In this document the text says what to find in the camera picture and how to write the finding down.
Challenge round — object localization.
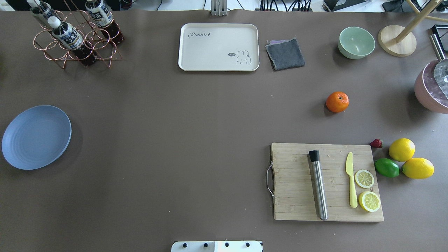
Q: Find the grey metal bracket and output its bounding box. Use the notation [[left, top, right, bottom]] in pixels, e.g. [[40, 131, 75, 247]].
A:
[[211, 0, 228, 16]]

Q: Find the yellow lemon upper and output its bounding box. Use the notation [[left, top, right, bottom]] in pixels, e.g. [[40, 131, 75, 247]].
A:
[[389, 138, 415, 162]]

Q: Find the tea bottle front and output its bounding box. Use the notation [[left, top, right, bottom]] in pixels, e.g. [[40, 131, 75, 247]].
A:
[[48, 16, 96, 66]]

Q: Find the lemon half lower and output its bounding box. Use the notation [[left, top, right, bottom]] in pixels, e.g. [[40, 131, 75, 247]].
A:
[[358, 191, 381, 212]]

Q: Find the cream rabbit tray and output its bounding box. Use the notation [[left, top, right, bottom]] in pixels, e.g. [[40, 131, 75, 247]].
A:
[[178, 23, 260, 71]]

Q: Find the steel muddler black tip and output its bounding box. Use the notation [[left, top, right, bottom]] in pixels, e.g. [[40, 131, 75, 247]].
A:
[[309, 150, 328, 221]]

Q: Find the yellow lemon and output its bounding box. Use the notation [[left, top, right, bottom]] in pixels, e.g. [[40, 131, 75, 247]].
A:
[[389, 138, 415, 162], [402, 158, 435, 179]]

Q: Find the green lime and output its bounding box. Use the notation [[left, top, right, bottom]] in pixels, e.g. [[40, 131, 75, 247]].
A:
[[374, 158, 400, 178]]

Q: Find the lemon slice upper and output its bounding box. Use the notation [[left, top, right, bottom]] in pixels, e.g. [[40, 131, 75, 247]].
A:
[[354, 169, 375, 189]]

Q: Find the orange fruit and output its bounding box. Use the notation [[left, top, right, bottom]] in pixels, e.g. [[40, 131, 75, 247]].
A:
[[326, 91, 349, 113]]

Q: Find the tea bottle left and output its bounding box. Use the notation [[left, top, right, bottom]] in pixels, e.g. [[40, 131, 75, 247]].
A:
[[27, 0, 59, 29]]

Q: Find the yellow lemon lower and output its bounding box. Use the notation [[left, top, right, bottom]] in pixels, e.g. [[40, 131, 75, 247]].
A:
[[402, 158, 435, 179]]

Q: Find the tea bottle right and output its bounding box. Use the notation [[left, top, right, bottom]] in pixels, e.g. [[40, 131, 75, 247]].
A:
[[85, 0, 124, 44]]

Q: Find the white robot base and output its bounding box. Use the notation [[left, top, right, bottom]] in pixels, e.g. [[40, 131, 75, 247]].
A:
[[171, 240, 264, 252]]

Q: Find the yellow plastic knife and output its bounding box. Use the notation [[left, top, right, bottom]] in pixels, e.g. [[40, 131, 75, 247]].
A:
[[345, 152, 358, 208]]

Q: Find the grey folded cloth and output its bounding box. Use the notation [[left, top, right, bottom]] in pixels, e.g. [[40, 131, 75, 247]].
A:
[[265, 38, 305, 71]]

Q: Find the pink pot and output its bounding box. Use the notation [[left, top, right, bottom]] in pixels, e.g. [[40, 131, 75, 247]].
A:
[[414, 34, 448, 114]]

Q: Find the red strawberry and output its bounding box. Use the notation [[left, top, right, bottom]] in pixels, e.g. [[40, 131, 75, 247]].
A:
[[369, 139, 383, 148]]

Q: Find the green bowl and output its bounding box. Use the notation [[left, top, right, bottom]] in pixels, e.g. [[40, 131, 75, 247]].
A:
[[338, 27, 376, 60]]

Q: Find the wooden cutting board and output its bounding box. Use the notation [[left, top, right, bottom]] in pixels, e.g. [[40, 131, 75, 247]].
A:
[[271, 142, 384, 222]]

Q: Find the copper wire bottle rack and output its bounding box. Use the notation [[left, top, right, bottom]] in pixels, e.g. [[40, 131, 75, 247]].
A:
[[28, 0, 124, 69]]

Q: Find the blue round plate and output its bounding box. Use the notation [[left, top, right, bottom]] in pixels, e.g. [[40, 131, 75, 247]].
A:
[[1, 105, 72, 170]]

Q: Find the tea bottle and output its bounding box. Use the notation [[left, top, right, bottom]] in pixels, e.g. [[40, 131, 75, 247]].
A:
[[85, 0, 124, 44], [48, 16, 96, 66], [27, 0, 59, 29]]

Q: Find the wooden round stand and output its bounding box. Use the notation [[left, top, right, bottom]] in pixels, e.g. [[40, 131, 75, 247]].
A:
[[378, 0, 448, 57]]

